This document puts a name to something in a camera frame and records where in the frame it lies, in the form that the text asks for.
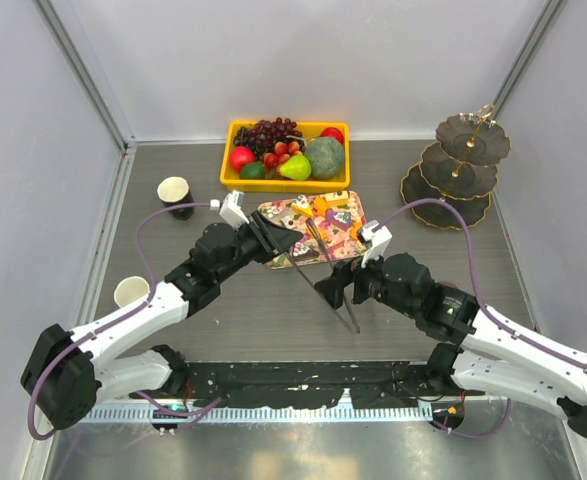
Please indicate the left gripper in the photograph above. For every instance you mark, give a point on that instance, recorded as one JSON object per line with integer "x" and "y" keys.
{"x": 277, "y": 238}

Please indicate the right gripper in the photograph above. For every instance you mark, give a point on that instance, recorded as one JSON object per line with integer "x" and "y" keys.
{"x": 343, "y": 274}

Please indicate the metal serving tongs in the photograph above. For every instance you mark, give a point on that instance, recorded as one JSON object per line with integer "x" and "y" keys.
{"x": 352, "y": 325}

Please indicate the floral serving tray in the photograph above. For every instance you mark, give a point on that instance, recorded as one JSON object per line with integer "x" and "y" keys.
{"x": 340, "y": 244}

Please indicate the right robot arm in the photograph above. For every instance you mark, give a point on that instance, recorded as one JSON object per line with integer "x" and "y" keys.
{"x": 478, "y": 348}

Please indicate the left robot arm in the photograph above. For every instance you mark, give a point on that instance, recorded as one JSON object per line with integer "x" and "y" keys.
{"x": 69, "y": 372}

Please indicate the chocolate cake slice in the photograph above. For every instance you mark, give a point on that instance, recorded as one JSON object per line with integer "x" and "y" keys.
{"x": 301, "y": 252}

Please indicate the orange fish cookie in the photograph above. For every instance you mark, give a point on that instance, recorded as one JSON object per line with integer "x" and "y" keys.
{"x": 320, "y": 206}

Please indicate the green lime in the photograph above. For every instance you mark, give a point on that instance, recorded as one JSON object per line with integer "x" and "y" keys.
{"x": 252, "y": 171}

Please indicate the green pear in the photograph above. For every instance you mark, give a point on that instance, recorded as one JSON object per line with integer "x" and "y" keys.
{"x": 297, "y": 168}

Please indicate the red cherries cluster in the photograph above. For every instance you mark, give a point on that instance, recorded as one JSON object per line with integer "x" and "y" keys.
{"x": 281, "y": 153}

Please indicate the red apple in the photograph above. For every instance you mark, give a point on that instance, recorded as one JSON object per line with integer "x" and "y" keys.
{"x": 241, "y": 156}

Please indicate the dark red grape bunch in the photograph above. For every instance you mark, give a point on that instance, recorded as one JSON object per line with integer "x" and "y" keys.
{"x": 262, "y": 136}

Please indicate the green melon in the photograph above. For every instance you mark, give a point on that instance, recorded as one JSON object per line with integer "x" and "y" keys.
{"x": 326, "y": 156}

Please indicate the black paper cup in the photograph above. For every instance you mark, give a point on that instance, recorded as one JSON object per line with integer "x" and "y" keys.
{"x": 174, "y": 191}

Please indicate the white paper cup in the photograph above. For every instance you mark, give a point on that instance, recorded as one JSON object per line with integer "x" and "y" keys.
{"x": 129, "y": 290}

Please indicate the three-tier black cake stand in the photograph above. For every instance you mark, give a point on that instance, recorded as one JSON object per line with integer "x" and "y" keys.
{"x": 461, "y": 167}

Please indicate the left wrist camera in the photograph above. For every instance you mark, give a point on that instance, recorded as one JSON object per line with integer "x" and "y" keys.
{"x": 230, "y": 209}

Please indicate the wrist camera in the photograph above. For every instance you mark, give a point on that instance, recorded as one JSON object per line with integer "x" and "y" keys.
{"x": 376, "y": 238}
{"x": 230, "y": 209}

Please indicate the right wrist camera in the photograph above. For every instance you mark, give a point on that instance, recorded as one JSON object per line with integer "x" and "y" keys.
{"x": 376, "y": 238}

